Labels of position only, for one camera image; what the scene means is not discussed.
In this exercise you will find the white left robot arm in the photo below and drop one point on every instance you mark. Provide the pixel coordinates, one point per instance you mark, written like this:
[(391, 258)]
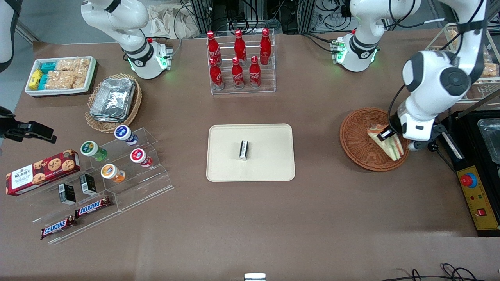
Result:
[(433, 82)]

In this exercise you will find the red lid drink can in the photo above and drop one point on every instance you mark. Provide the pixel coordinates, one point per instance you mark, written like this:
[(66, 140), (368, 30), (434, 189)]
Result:
[(138, 156)]

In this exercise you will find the clear bag rice crackers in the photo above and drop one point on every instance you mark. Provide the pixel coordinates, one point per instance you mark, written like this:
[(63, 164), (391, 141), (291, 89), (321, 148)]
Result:
[(60, 80), (72, 64), (81, 79)]

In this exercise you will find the clear acrylic stepped display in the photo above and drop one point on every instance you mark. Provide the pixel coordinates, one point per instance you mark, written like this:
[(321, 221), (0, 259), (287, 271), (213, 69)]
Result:
[(144, 191)]

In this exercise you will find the blue lid drink can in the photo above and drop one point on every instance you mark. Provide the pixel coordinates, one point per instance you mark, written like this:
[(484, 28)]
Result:
[(124, 134)]

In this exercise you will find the red cola bottle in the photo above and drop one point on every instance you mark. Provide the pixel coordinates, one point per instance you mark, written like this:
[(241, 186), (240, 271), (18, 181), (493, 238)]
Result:
[(254, 74), (237, 75), (265, 47), (213, 47), (216, 76), (240, 47)]

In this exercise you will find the beige cloth bag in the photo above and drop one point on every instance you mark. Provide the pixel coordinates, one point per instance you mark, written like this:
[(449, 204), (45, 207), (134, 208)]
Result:
[(164, 21)]

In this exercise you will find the yellow snack pack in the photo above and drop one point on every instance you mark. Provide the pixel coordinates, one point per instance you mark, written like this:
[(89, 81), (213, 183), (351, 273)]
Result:
[(35, 79)]

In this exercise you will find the stack of foil containers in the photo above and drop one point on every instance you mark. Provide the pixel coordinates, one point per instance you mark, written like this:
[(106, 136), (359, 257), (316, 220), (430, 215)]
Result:
[(113, 99)]

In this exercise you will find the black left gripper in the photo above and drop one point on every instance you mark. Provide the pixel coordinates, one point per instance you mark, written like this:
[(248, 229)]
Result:
[(393, 125)]

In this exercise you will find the teal snack pack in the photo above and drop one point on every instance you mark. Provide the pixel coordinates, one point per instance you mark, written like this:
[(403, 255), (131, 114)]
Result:
[(43, 81), (49, 67)]

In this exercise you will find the orange lid drink can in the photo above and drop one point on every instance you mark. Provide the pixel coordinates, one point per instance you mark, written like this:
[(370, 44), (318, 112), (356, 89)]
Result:
[(111, 172)]

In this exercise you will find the small white metal block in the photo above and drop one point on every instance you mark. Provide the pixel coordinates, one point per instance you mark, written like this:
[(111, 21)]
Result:
[(254, 277)]

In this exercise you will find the yellow control panel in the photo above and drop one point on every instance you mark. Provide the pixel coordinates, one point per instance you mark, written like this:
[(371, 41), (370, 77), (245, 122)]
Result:
[(482, 203)]

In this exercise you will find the red Walkers cookie box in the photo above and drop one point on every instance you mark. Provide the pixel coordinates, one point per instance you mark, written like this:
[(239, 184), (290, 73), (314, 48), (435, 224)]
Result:
[(39, 173)]

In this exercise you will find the round brown wicker basket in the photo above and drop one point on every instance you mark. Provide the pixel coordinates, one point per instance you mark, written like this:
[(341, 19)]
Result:
[(353, 136)]

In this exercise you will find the small black carton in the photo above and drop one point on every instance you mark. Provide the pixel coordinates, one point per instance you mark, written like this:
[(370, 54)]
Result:
[(88, 184), (67, 194)]

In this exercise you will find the small black white packet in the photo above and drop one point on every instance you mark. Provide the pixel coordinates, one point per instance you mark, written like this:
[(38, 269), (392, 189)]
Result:
[(243, 150)]

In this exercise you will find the triangular sandwich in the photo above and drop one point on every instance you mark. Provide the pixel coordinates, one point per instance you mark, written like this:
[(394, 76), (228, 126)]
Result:
[(390, 148)]

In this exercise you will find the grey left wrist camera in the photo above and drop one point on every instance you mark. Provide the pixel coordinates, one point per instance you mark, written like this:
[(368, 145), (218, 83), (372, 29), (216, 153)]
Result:
[(414, 146)]

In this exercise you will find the green lid drink can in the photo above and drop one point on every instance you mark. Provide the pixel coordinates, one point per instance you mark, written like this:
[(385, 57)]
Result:
[(90, 149)]

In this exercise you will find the beige rectangular serving tray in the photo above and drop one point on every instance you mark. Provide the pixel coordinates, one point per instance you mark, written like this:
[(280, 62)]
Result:
[(269, 156)]

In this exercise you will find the clear acrylic bottle rack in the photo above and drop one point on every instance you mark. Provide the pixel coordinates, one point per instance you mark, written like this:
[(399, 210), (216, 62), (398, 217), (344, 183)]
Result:
[(269, 78)]

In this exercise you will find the clear bag fried snack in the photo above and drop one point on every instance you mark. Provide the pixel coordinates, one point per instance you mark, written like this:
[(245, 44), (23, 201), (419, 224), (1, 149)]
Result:
[(490, 70), (452, 37)]

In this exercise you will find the white rectangular snack bin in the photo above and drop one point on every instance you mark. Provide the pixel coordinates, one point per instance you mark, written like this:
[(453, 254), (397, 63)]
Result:
[(92, 74)]

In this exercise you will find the clear plastic container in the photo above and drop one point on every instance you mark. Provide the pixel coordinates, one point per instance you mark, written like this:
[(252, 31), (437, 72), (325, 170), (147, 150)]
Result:
[(491, 140)]

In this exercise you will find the oval light wicker basket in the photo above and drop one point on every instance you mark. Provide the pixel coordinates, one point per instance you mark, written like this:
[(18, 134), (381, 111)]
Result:
[(134, 107)]

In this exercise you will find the red emergency stop button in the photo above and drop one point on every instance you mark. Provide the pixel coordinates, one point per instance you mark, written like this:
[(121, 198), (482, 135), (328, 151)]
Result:
[(468, 180)]

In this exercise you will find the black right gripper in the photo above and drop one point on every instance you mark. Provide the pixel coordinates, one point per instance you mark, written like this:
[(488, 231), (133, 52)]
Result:
[(11, 129)]

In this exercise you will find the Snickers chocolate bar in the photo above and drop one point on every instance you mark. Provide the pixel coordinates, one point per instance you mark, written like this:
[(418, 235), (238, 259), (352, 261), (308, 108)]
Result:
[(92, 207), (58, 227)]

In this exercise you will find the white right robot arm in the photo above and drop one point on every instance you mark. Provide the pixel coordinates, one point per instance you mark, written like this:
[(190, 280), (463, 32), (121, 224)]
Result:
[(133, 23)]

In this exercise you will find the black machine housing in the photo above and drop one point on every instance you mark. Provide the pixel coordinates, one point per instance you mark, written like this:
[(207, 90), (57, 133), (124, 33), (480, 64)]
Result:
[(465, 156)]

